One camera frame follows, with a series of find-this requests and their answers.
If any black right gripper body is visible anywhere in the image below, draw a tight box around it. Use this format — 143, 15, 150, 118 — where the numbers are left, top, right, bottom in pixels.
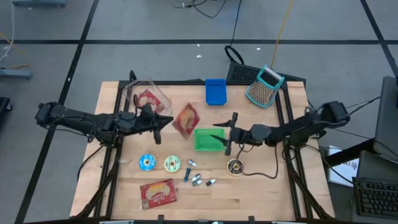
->
225, 111, 252, 156

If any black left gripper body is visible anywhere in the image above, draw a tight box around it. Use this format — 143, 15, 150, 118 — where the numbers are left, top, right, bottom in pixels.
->
132, 104, 162, 146

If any green plastic basket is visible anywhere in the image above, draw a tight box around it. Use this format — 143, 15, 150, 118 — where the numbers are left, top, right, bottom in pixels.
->
193, 128, 226, 152

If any red snack packet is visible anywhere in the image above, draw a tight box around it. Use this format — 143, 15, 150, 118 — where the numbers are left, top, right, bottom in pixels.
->
172, 103, 201, 140
139, 178, 178, 210
136, 89, 165, 113

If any chocolate frosted toy donut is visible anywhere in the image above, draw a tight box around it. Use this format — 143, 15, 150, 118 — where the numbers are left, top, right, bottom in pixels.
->
226, 158, 245, 177

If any clear plastic container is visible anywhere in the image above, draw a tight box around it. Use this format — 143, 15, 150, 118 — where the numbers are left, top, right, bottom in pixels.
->
123, 76, 173, 116

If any blue frosted toy donut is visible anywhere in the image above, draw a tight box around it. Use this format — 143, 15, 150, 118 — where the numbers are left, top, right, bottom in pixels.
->
139, 154, 157, 172

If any green frosted toy donut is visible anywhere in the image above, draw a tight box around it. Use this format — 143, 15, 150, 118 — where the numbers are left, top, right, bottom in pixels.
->
164, 155, 182, 174

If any blue plastic bin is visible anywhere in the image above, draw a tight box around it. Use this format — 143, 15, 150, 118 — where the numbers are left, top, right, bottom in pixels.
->
205, 78, 228, 106

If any teal metal box grater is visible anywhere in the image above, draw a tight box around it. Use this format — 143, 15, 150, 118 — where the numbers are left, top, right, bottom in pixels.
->
245, 64, 285, 109

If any black perforated metal stand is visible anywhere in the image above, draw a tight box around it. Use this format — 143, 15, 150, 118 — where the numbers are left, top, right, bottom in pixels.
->
226, 61, 307, 87

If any black desk bar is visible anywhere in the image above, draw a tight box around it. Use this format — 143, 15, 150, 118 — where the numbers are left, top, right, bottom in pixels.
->
323, 138, 376, 168

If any white paper sheet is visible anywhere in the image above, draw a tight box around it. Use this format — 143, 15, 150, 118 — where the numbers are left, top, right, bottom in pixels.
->
327, 144, 361, 188

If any grey stand foot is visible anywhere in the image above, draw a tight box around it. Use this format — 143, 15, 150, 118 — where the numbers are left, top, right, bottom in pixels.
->
11, 0, 68, 8
0, 68, 34, 80

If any black floor object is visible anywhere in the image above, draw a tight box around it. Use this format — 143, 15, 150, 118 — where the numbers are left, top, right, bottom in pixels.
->
0, 96, 14, 123

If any grey laptop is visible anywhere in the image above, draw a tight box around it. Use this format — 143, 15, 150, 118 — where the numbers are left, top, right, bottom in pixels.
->
373, 75, 398, 164

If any black computer keyboard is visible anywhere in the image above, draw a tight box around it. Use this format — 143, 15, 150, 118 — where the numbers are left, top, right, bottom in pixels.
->
353, 176, 398, 218

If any black aluminium table frame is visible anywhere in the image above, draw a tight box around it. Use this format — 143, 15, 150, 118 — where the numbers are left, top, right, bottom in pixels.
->
70, 70, 336, 220

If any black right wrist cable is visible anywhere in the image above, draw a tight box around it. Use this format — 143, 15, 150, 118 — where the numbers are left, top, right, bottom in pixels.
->
237, 144, 279, 180

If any black arm base cable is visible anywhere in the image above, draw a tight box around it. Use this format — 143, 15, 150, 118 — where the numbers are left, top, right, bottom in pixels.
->
76, 144, 105, 182

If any long black hanging cable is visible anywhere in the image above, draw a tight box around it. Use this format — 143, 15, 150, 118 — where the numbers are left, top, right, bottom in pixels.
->
224, 0, 246, 65

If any black looped floor cable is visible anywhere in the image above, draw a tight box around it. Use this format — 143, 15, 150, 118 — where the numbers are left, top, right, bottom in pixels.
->
172, 0, 228, 19

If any long yellow cable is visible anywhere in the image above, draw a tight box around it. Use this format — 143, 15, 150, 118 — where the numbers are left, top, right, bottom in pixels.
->
270, 0, 295, 68

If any white floor cable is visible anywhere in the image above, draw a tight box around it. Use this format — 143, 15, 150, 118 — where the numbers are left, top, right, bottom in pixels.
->
0, 0, 16, 63

